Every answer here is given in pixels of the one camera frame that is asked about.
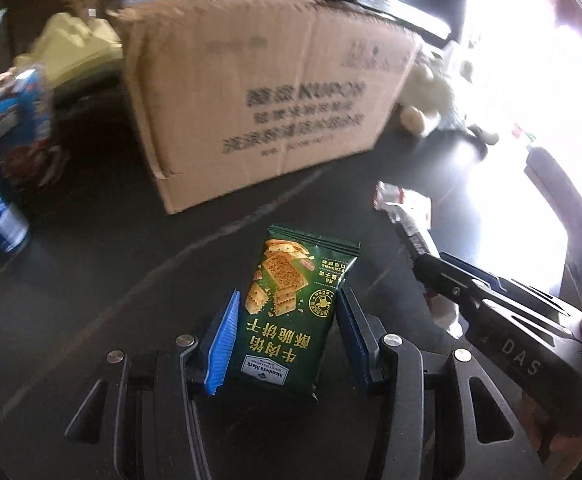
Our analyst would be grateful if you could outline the blue snack bag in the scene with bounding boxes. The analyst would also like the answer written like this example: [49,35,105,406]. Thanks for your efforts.
[0,65,64,191]

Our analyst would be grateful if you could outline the white plush rabbit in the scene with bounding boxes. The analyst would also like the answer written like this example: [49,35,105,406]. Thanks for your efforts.
[398,42,500,147]

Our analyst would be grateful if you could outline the yellow green cloth bag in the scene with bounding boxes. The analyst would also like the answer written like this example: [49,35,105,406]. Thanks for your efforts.
[13,12,124,86]

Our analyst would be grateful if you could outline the potted plant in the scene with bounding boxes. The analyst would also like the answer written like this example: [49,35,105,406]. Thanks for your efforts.
[508,122,539,143]

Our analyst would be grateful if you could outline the black piano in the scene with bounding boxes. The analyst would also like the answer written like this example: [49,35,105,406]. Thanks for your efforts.
[306,0,464,43]

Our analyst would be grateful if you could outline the green cracker packet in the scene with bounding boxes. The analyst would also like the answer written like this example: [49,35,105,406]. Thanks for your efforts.
[227,225,360,402]

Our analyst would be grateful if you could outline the white packet with red label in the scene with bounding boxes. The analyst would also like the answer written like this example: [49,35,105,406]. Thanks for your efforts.
[373,181,434,223]

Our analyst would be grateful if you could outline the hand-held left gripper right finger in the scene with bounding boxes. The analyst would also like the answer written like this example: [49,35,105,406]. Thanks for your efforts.
[335,287,526,480]

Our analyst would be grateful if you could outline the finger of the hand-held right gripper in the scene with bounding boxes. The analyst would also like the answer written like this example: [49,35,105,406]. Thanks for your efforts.
[440,251,582,318]
[392,204,578,347]

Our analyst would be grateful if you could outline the grey upholstered chair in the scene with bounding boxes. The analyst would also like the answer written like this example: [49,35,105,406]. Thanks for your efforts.
[525,146,582,306]

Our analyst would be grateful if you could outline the large cardboard box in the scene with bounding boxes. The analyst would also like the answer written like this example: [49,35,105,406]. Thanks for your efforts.
[107,0,422,216]

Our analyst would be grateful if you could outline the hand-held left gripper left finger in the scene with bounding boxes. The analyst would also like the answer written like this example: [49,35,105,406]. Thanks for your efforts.
[65,288,242,480]

